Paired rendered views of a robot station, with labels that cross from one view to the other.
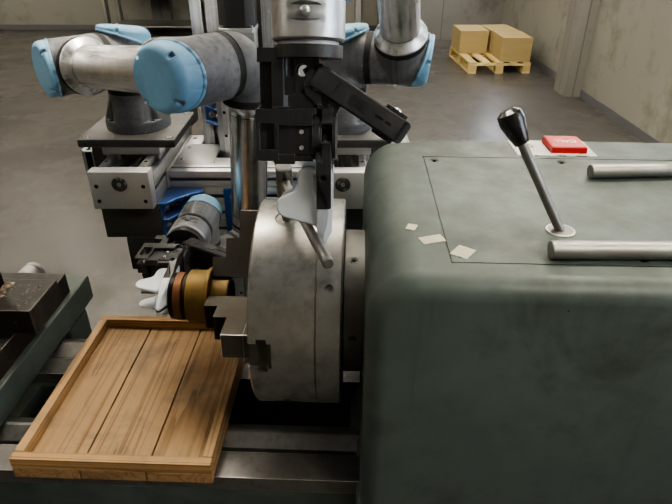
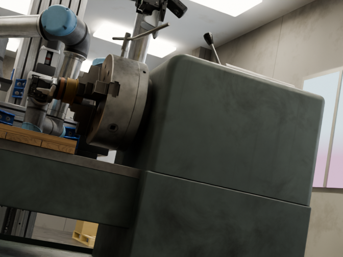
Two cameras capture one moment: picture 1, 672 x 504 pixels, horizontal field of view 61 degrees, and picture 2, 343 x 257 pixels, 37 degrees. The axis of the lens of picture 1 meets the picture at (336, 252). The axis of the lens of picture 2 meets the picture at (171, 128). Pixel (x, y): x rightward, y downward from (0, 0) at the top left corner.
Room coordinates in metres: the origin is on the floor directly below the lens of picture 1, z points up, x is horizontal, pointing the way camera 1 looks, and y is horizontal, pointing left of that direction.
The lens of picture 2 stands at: (-0.93, 0.46, 0.75)
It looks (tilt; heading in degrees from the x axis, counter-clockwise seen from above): 9 degrees up; 339
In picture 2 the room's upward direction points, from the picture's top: 11 degrees clockwise
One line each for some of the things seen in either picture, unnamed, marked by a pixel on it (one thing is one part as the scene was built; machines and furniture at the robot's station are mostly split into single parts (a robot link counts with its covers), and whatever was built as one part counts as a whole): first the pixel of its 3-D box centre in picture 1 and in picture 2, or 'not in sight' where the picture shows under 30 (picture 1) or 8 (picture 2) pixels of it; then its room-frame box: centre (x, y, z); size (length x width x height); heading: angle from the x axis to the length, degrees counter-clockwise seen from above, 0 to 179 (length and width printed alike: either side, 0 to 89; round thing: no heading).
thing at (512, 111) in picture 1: (512, 126); (208, 39); (0.68, -0.21, 1.38); 0.04 x 0.03 x 0.05; 88
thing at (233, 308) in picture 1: (238, 328); (97, 90); (0.66, 0.14, 1.09); 0.12 x 0.11 x 0.05; 178
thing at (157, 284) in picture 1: (154, 286); (47, 80); (0.76, 0.29, 1.10); 0.09 x 0.06 x 0.03; 178
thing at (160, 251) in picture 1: (172, 260); (42, 90); (0.87, 0.29, 1.08); 0.12 x 0.09 x 0.08; 178
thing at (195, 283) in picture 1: (202, 296); (69, 91); (0.76, 0.21, 1.08); 0.09 x 0.09 x 0.09; 88
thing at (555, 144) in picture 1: (564, 146); not in sight; (0.96, -0.40, 1.26); 0.06 x 0.06 x 0.02; 88
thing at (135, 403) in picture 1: (149, 386); (20, 140); (0.76, 0.33, 0.89); 0.36 x 0.30 x 0.04; 178
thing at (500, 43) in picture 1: (488, 47); (103, 233); (7.71, -1.95, 0.20); 1.12 x 0.79 x 0.41; 0
